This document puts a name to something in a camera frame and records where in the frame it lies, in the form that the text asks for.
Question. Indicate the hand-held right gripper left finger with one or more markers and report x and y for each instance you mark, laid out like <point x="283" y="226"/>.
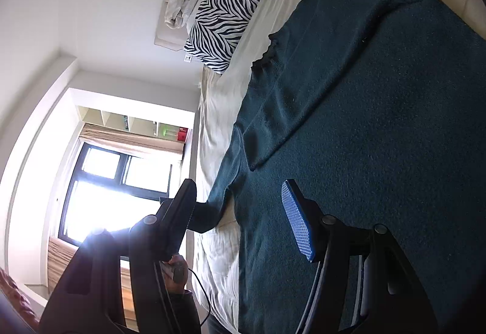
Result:
<point x="172" y="227"/>

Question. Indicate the zebra print pillow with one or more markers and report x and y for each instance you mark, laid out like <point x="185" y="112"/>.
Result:
<point x="227" y="7"/>

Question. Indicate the green item on shelf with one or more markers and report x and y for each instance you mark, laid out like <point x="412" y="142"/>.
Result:
<point x="167" y="132"/>

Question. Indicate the dark teal knit sweater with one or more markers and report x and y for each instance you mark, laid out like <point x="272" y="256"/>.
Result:
<point x="379" y="110"/>

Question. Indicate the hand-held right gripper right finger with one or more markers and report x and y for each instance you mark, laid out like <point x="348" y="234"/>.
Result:
<point x="298" y="222"/>

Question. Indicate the black framed window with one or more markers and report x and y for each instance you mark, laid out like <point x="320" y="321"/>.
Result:
<point x="98" y="205"/>

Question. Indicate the red item on shelf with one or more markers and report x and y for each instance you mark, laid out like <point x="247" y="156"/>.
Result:
<point x="183" y="134"/>

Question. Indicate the bed with cream sheet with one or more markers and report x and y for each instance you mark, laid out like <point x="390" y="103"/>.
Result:
<point x="227" y="98"/>

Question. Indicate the person's left forearm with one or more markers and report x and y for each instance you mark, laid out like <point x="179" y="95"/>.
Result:
<point x="186" y="313"/>

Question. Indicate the white open shelf unit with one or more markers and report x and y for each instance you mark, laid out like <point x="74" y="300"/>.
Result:
<point x="114" y="119"/>

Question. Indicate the person's left hand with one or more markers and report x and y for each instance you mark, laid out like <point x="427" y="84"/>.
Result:
<point x="181" y="286"/>

